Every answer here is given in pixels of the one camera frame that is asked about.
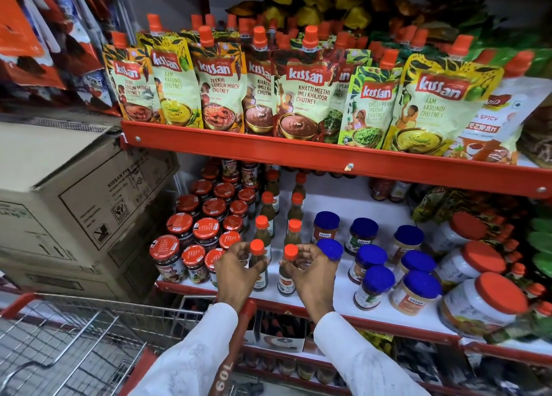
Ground person's right hand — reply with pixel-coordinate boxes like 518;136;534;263
279;243;340;324

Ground person's left hand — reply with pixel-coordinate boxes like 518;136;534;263
214;241;269;314

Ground wire shopping cart red handle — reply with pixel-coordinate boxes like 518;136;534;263
0;292;259;396

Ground red metal shelf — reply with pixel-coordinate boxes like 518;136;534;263
120;0;552;396

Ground person's left forearm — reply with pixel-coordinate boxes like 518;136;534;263
129;303;239;396

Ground person's right forearm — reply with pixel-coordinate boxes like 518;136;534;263
313;311;432;396

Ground group of red lid jars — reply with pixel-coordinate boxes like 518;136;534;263
148;158;260;287

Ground group of orange capped bottles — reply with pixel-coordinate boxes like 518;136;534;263
252;169;308;264

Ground group of blue capped jars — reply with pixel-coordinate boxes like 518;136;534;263
311;211;438;285

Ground row of small brown jars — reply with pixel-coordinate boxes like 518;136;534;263
240;350;342;386

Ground cardboard box under stack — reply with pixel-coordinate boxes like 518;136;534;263
0;192;174;305

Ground large cardboard box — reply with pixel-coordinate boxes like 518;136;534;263
0;120;181;268

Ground large white jar orange lid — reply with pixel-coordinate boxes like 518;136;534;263
434;240;508;293
427;211;489;256
438;272;530;338

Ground row of yellow chutney pouches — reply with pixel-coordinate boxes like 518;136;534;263
101;13;506;158

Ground cluster of tiny orange-top bottles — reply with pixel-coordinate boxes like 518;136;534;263
487;212;552;328

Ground green lid jars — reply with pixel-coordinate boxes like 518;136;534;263
527;214;552;280

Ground white spout pouch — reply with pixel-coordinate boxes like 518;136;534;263
447;49;552;167

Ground dark pouches with yellow caps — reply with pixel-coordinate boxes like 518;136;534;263
226;0;432;37

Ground hanging orange snack packets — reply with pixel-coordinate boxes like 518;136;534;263
0;0;127;117

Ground green packets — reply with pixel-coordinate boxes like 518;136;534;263
431;0;552;78

